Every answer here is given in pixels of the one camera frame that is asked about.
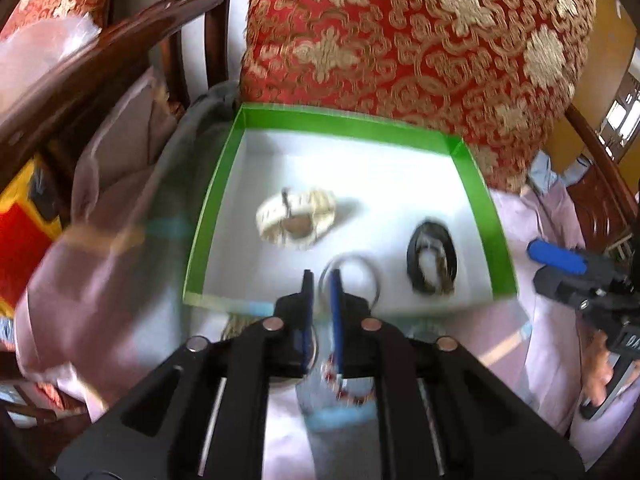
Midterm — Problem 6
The yellow red bag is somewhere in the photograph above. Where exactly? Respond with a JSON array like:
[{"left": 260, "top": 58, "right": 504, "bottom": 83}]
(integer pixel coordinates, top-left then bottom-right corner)
[{"left": 1, "top": 159, "right": 62, "bottom": 318}]

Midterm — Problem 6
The pink plastic bag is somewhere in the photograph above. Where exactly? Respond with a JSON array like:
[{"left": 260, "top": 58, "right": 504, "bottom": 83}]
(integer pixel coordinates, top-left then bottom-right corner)
[{"left": 0, "top": 14, "right": 101, "bottom": 114}]

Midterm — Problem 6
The clear glass bangle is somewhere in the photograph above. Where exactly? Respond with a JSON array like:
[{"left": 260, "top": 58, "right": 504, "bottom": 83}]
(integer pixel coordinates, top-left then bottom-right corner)
[{"left": 318, "top": 252, "right": 382, "bottom": 310}]

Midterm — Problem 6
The dark wooden chair frame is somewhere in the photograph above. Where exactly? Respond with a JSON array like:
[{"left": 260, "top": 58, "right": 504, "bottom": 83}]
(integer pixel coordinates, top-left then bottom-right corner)
[{"left": 1, "top": 0, "right": 229, "bottom": 186}]

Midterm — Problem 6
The green cardboard box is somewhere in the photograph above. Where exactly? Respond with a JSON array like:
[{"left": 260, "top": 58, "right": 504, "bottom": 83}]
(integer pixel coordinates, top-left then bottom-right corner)
[{"left": 182, "top": 104, "right": 518, "bottom": 316}]

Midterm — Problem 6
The black wrist watch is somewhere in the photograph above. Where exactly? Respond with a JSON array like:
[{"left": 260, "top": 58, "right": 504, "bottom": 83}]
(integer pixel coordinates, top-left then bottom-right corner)
[{"left": 407, "top": 220, "right": 458, "bottom": 296}]

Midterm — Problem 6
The red gold embroidered cushion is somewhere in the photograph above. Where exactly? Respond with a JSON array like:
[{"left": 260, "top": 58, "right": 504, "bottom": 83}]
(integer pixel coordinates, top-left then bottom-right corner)
[{"left": 241, "top": 0, "right": 596, "bottom": 192}]

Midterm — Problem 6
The white wrist watch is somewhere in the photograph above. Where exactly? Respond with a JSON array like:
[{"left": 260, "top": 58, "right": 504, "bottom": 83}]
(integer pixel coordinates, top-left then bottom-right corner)
[{"left": 255, "top": 188, "right": 337, "bottom": 250}]

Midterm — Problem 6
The grey cloth pouch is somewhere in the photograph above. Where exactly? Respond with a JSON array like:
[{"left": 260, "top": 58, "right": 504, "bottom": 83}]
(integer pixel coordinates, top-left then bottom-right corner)
[{"left": 296, "top": 326, "right": 381, "bottom": 479}]

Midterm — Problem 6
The red pink bead bracelet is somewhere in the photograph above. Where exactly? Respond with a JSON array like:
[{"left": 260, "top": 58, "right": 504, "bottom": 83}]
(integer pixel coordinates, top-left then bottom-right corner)
[{"left": 322, "top": 353, "right": 377, "bottom": 408}]

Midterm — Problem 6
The right hand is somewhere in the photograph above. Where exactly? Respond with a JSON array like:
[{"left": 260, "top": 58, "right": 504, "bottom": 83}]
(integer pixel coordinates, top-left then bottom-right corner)
[{"left": 582, "top": 332, "right": 614, "bottom": 406}]

